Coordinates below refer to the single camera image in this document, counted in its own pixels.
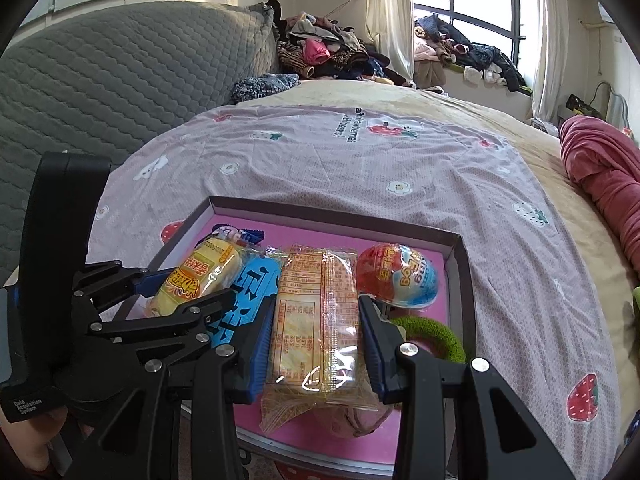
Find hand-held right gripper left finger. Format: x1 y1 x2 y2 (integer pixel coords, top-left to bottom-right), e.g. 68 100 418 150
97 310 278 480

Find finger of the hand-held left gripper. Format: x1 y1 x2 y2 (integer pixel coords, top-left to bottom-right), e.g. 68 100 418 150
72 260 166 307
87 287 238 357

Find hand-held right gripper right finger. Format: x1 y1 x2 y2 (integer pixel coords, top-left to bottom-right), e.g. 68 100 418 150
357 295 576 480

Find yellow cake packet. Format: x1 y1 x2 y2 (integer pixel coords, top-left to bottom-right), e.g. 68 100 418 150
145 237 246 318

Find clear wafer biscuit packet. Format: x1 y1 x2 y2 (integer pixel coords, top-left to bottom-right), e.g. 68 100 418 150
260 244 386 436

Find beige hair scrunchie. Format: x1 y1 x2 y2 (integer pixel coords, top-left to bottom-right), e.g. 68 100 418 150
310 402 396 438

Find green fuzzy ring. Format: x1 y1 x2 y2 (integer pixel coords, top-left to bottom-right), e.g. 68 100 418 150
390 316 467 363

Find red and white toy egg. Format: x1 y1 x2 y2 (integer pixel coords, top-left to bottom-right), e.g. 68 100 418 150
356 242 440 310

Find blue cookie packet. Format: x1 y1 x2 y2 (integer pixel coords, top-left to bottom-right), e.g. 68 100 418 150
210 225 264 248

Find grey shallow box tray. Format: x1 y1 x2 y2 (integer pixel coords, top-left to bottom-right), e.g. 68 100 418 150
85 195 476 476

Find person's left hand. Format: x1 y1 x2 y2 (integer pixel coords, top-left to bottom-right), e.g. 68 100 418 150
0 405 96 480

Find grey quilted headboard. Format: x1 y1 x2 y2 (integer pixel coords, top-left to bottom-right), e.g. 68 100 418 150
0 2 278 286

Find pink printed bedsheet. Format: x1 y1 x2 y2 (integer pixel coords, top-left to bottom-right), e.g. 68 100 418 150
85 105 621 480

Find dark blue patterned cloth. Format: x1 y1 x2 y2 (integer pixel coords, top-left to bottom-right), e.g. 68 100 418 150
231 74 300 106

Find pink quilt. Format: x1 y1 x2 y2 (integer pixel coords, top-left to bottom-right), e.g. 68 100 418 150
559 116 640 276

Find pile of clothes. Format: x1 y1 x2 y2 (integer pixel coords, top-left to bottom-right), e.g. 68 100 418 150
275 12 416 86

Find clothes on windowsill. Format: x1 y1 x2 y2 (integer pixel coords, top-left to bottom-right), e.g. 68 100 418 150
414 14 526 93

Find cluttered side table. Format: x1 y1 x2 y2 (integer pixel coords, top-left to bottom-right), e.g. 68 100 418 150
565 81 632 131

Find cream curtain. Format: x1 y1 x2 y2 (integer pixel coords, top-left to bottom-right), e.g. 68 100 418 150
365 0 416 83
530 0 571 123

